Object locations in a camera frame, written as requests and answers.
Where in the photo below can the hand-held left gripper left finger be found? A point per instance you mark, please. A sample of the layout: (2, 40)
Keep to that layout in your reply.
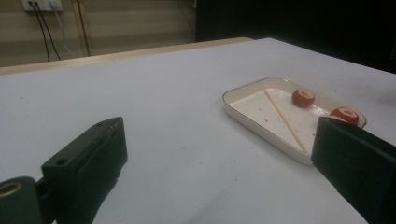
(90, 161)

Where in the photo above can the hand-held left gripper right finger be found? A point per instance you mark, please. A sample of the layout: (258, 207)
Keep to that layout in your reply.
(351, 155)

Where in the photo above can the red apple slice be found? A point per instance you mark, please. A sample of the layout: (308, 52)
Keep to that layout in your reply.
(302, 98)
(346, 115)

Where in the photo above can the wooden skewer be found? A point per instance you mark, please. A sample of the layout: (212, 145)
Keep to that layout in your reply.
(285, 119)

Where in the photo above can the white rectangular tray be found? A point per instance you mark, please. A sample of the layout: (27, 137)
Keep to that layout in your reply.
(258, 107)

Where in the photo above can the dark curtain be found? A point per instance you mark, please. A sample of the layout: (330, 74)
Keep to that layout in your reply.
(295, 25)

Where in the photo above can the white power strip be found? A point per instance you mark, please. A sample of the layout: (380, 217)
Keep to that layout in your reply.
(43, 4)

